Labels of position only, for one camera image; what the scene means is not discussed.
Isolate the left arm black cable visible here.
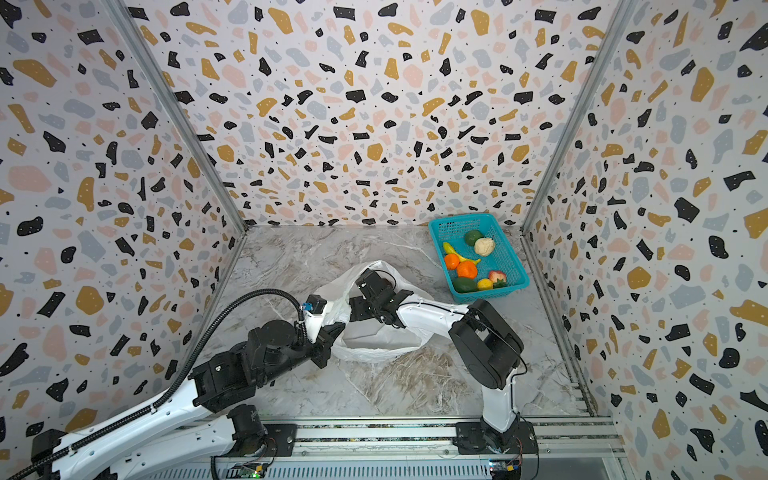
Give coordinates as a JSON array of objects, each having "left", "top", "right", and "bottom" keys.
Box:
[{"left": 0, "top": 288, "right": 307, "bottom": 480}]

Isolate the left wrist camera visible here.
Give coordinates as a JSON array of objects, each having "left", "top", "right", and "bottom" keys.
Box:
[{"left": 304, "top": 294, "right": 327, "bottom": 315}]

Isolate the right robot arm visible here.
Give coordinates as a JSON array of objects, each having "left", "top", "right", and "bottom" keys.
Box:
[{"left": 350, "top": 269, "right": 525, "bottom": 454}]

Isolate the orange fruit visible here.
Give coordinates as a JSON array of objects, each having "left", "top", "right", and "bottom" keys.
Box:
[{"left": 456, "top": 260, "right": 478, "bottom": 280}]

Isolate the small orange tangerine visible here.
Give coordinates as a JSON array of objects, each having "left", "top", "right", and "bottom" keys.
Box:
[{"left": 443, "top": 253, "right": 461, "bottom": 271}]

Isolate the green round fruit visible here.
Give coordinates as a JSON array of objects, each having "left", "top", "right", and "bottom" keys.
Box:
[{"left": 463, "top": 230, "right": 484, "bottom": 247}]

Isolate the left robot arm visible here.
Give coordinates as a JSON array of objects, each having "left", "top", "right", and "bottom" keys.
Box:
[{"left": 31, "top": 320, "right": 345, "bottom": 479}]

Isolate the white plastic bag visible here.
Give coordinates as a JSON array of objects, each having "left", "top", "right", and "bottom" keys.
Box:
[{"left": 306, "top": 260, "right": 433, "bottom": 363}]

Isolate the aluminium corner post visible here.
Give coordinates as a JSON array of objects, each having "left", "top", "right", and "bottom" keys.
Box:
[
  {"left": 101, "top": 0, "right": 248, "bottom": 234},
  {"left": 520, "top": 0, "right": 637, "bottom": 236}
]

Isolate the green mango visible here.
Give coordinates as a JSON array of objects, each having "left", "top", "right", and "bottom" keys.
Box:
[{"left": 452, "top": 277, "right": 478, "bottom": 294}]

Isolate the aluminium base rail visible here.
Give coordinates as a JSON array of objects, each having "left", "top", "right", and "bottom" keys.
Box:
[{"left": 107, "top": 417, "right": 634, "bottom": 479}]

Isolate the pale white fruit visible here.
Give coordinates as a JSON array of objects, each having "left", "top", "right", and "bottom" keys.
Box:
[{"left": 473, "top": 237, "right": 496, "bottom": 257}]

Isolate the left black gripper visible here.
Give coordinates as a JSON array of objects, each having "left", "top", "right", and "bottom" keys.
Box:
[{"left": 261, "top": 320, "right": 348, "bottom": 386}]

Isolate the teal plastic basket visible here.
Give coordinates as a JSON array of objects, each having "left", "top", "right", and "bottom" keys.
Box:
[{"left": 428, "top": 213, "right": 530, "bottom": 304}]

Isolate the yellow fruit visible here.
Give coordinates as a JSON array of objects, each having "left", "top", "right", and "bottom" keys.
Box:
[{"left": 477, "top": 278, "right": 494, "bottom": 291}]

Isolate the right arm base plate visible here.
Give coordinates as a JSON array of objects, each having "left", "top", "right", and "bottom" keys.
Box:
[{"left": 453, "top": 418, "right": 539, "bottom": 455}]

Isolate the right aluminium corner post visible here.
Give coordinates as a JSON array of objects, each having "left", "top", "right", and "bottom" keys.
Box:
[{"left": 520, "top": 0, "right": 637, "bottom": 236}]

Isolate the yellow banana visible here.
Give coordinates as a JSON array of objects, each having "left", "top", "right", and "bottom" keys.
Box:
[{"left": 442, "top": 242, "right": 480, "bottom": 265}]

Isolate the left aluminium corner post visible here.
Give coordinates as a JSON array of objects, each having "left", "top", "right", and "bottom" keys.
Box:
[{"left": 101, "top": 0, "right": 248, "bottom": 234}]

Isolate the red apple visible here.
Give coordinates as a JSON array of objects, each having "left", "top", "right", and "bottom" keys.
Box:
[{"left": 488, "top": 270, "right": 508, "bottom": 289}]

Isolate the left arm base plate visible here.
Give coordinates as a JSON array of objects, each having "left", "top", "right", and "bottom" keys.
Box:
[{"left": 220, "top": 423, "right": 298, "bottom": 459}]

